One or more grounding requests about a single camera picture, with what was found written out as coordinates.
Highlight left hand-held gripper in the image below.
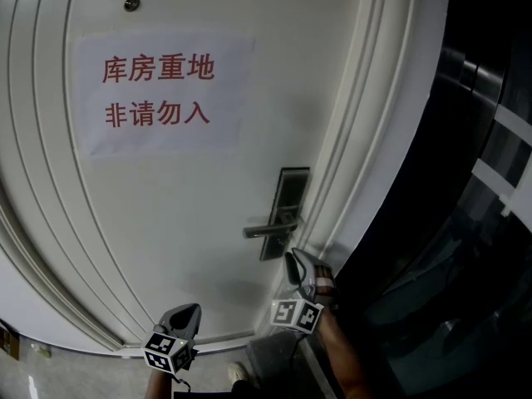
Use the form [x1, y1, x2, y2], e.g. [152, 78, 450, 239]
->
[143, 303, 203, 376]

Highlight person's left forearm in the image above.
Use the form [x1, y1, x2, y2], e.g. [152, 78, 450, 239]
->
[143, 372, 175, 399]

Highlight metal door lever handle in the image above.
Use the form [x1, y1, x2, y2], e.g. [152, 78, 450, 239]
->
[243, 222, 298, 239]

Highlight person's right hand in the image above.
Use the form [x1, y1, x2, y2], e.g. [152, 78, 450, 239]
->
[315, 264, 338, 307]

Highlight person's dark trouser leg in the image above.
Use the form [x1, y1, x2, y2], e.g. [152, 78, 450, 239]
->
[230, 380, 267, 399]

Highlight white door with handle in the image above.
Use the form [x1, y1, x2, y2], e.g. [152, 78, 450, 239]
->
[64, 0, 371, 345]

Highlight glass door leaf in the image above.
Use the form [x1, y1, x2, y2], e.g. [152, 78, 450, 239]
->
[373, 101, 532, 399]

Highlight dark glass double door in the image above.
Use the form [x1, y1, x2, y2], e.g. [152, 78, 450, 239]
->
[332, 0, 532, 399]

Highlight brown cardboard box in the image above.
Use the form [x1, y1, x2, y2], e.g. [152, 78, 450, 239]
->
[0, 326, 20, 361]

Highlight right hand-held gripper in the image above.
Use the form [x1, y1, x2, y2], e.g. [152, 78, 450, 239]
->
[270, 247, 325, 334]

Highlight dark metal door lock plate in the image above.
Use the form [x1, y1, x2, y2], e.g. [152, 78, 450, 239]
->
[259, 166, 311, 263]

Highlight paper sign red characters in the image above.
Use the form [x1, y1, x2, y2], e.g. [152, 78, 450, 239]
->
[74, 33, 257, 160]

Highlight person's right forearm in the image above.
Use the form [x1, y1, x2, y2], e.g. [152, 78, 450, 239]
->
[313, 303, 377, 399]

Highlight person's white shoe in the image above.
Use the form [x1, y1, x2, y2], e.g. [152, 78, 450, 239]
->
[227, 362, 250, 384]

